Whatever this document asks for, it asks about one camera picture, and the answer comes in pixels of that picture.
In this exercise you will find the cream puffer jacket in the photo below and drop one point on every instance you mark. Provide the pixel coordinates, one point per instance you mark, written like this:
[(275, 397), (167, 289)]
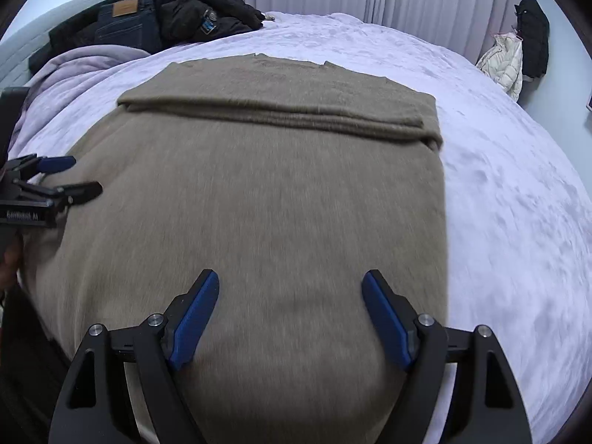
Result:
[(503, 63)]

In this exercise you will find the black hanging jacket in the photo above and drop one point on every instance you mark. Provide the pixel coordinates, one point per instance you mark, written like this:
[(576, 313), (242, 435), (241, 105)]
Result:
[(534, 28)]

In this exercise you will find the grey padded headboard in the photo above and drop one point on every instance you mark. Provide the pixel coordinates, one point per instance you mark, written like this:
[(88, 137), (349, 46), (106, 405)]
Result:
[(18, 47)]

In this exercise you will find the dark blue jeans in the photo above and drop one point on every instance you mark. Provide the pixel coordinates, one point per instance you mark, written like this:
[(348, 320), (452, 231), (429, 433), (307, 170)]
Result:
[(129, 23)]

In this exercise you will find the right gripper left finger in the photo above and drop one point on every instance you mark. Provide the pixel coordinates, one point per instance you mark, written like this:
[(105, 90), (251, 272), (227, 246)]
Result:
[(94, 405)]

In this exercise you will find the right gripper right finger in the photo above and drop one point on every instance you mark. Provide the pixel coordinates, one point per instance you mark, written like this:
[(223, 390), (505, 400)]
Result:
[(486, 404)]

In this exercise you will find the olive knit sweater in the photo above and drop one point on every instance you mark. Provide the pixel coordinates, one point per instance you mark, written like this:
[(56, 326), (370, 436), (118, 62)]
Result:
[(290, 180)]

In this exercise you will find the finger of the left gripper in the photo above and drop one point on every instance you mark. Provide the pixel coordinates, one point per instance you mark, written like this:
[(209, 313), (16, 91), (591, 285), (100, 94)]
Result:
[(51, 165), (76, 194)]

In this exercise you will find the person left hand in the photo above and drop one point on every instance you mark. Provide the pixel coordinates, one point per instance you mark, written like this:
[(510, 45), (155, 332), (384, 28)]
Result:
[(10, 262)]

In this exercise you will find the black jacket on bed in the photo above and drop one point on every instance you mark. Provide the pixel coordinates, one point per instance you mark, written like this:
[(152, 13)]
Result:
[(179, 22)]

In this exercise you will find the grey plush blanket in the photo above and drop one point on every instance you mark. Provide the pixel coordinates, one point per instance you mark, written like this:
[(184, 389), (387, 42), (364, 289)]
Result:
[(70, 74)]

